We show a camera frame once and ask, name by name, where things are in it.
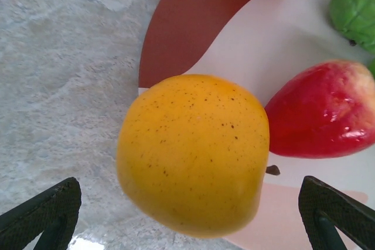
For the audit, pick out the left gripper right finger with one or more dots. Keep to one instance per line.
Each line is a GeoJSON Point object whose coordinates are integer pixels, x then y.
{"type": "Point", "coordinates": [316, 200]}

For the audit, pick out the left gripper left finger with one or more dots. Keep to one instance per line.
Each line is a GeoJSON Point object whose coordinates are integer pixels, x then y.
{"type": "Point", "coordinates": [44, 203]}

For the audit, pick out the yellow-orange fruit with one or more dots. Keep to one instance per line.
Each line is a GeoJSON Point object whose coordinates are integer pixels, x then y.
{"type": "Point", "coordinates": [190, 156]}

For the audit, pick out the green guava fruit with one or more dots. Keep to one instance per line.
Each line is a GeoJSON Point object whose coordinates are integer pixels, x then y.
{"type": "Point", "coordinates": [357, 7]}

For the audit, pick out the round patterned plate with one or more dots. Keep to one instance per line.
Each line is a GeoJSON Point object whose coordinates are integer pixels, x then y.
{"type": "Point", "coordinates": [263, 42]}

